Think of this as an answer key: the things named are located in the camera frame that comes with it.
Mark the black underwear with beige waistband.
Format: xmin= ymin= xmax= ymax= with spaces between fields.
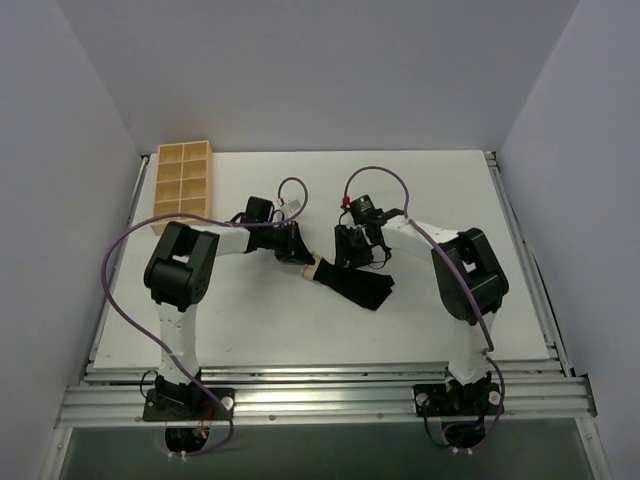
xmin=302 ymin=255 xmax=395 ymax=311

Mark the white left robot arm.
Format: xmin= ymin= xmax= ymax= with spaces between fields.
xmin=143 ymin=221 xmax=314 ymax=419

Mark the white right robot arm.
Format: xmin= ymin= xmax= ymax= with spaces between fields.
xmin=334 ymin=215 xmax=509 ymax=413

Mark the wooden compartment tray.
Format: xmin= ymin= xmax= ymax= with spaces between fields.
xmin=152 ymin=140 xmax=212 ymax=218

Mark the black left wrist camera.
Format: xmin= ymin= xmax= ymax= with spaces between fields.
xmin=240 ymin=196 xmax=275 ymax=224

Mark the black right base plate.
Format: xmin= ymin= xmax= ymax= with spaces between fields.
xmin=412 ymin=381 xmax=504 ymax=417

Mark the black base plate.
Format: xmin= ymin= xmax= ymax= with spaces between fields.
xmin=142 ymin=386 xmax=235 ymax=422
xmin=412 ymin=381 xmax=504 ymax=417

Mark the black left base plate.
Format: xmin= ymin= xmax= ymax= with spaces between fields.
xmin=142 ymin=386 xmax=235 ymax=422

